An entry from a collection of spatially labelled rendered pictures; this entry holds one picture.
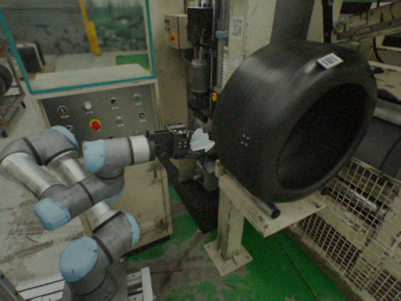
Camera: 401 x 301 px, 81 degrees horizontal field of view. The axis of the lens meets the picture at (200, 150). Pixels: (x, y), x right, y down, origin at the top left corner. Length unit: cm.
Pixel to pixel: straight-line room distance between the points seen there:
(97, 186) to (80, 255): 28
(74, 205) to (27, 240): 179
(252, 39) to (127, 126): 76
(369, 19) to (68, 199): 115
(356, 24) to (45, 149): 124
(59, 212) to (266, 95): 60
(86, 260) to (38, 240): 154
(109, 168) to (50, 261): 163
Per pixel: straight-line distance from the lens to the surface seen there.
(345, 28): 122
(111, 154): 60
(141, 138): 62
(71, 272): 87
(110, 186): 67
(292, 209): 118
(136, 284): 111
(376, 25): 115
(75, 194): 64
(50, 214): 63
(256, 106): 71
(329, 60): 78
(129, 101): 130
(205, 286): 181
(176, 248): 197
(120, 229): 90
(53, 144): 98
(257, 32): 104
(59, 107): 127
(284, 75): 73
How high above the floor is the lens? 161
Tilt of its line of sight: 33 degrees down
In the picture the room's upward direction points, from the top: straight up
